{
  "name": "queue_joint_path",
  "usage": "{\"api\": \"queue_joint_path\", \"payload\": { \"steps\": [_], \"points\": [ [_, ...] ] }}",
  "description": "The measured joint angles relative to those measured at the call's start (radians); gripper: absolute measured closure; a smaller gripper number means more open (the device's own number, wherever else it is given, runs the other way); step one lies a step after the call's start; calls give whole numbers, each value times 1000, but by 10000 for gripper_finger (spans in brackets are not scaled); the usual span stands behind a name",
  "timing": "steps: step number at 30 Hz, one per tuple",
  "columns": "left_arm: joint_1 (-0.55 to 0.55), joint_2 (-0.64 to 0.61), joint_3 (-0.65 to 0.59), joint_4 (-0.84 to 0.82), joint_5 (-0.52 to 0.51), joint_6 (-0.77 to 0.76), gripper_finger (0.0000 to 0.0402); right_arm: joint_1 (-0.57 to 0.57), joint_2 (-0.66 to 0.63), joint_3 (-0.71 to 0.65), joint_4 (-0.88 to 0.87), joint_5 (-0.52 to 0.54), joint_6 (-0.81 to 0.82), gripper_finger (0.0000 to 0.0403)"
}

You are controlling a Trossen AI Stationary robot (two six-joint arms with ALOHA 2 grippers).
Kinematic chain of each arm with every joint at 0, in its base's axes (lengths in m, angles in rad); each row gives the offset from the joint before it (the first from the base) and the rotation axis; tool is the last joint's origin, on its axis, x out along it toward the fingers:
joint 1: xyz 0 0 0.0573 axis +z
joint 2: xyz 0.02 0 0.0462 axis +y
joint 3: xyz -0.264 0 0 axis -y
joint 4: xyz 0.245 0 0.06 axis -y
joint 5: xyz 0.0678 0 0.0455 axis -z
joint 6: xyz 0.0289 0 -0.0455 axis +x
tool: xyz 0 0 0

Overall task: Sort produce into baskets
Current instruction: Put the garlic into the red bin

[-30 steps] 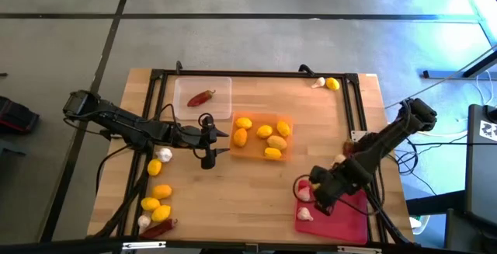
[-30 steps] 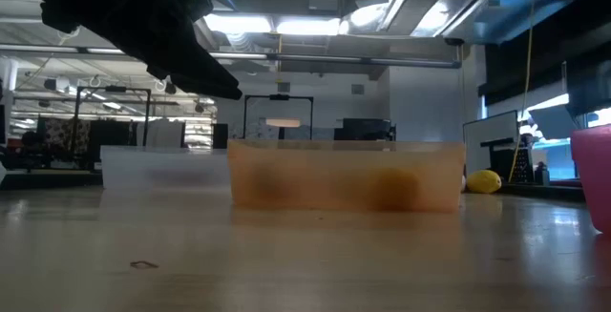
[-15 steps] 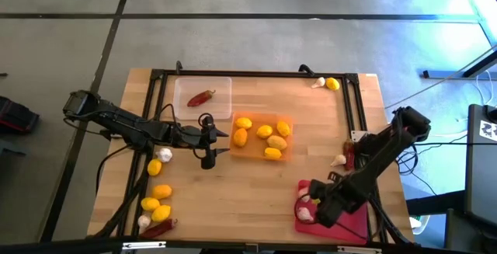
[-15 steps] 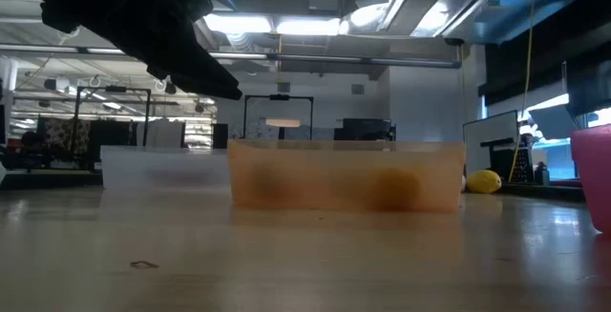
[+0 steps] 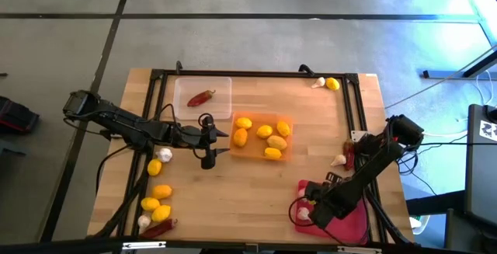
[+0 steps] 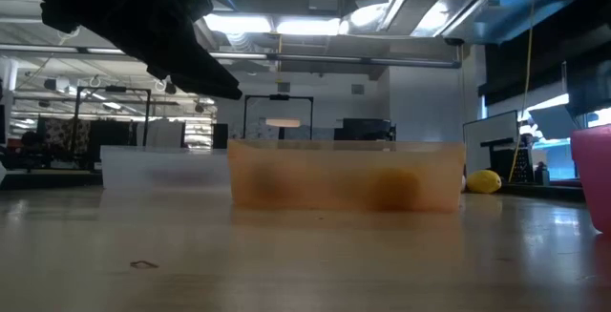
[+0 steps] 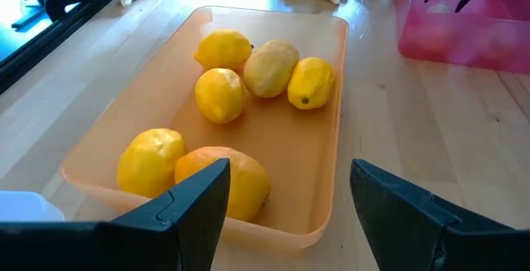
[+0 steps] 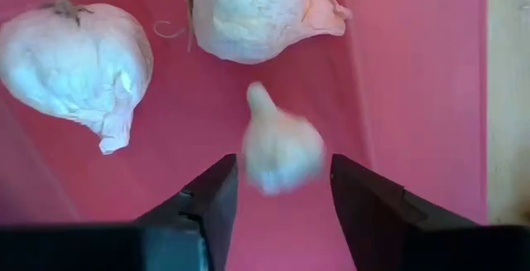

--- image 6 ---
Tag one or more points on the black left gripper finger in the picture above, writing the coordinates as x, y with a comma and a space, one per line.
176, 45
210, 90

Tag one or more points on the orange-yellow lemon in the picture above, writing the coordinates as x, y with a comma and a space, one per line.
267, 183

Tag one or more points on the orange plastic bin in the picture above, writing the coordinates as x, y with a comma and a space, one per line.
334, 173

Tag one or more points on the yellow lemon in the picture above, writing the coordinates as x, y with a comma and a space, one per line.
396, 189
483, 181

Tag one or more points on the white garlic bulb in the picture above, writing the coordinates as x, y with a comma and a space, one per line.
463, 183

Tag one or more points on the clear plastic bin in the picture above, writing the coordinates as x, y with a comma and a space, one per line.
143, 159

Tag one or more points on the fluorescent ceiling light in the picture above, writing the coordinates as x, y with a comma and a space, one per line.
286, 26

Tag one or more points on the grey ceiling pipe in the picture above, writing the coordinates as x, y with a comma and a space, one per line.
334, 59

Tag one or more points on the black background monitor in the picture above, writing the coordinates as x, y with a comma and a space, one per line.
363, 130

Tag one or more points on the white panel board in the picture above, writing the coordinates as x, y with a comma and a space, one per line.
489, 128

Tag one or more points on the dark window blind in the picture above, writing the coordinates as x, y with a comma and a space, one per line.
549, 64

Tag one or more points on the pink-red plastic bin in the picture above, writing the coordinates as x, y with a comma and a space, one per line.
594, 178

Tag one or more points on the black metal rig frame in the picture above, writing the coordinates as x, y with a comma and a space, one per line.
112, 89
279, 97

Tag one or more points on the silver ventilation duct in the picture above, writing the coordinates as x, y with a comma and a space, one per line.
477, 11

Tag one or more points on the black aluminium table frame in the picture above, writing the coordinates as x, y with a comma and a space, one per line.
549, 192

